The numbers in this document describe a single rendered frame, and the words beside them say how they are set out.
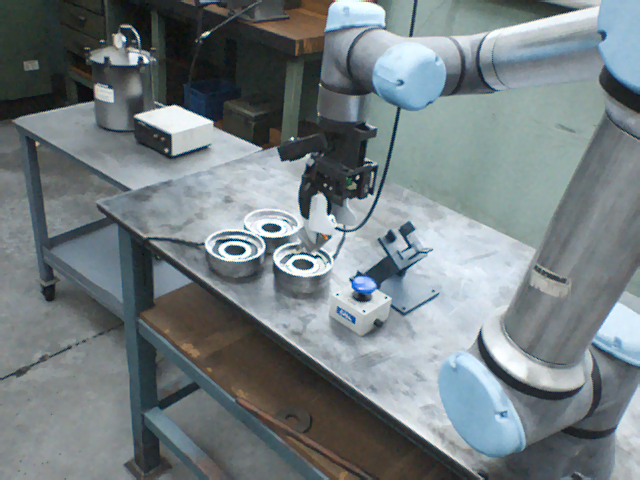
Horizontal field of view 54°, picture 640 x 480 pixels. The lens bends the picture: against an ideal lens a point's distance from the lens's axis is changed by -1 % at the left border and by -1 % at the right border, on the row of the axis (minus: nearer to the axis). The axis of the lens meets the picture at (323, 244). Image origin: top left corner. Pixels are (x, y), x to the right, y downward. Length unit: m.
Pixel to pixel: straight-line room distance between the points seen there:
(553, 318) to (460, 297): 0.55
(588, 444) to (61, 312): 1.90
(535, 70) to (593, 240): 0.27
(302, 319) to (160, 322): 0.47
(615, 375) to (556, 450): 0.13
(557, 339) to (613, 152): 0.19
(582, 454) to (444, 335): 0.31
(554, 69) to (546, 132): 1.82
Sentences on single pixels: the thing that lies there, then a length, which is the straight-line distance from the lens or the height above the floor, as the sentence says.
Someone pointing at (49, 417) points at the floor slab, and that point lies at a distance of 2.02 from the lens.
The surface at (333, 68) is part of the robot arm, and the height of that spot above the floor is 1.21.
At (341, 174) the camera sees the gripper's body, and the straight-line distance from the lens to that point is 0.88.
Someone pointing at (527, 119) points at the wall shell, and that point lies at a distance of 2.60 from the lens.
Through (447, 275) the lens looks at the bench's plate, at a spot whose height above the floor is 0.80.
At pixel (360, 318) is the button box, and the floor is 0.83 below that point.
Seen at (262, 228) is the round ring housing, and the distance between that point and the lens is 1.22.
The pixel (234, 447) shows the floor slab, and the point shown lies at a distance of 1.88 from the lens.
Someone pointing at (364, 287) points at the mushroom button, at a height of 0.87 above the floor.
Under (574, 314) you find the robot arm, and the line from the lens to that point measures 0.61.
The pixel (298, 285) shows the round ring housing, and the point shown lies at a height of 0.82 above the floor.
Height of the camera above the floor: 1.44
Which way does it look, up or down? 31 degrees down
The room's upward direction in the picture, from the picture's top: 7 degrees clockwise
